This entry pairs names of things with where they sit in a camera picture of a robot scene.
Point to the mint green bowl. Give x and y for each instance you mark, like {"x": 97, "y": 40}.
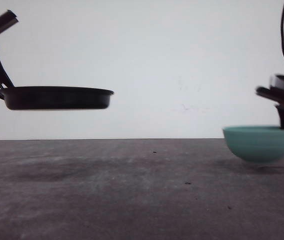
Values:
{"x": 254, "y": 143}

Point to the black frying pan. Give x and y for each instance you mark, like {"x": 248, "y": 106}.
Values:
{"x": 55, "y": 98}

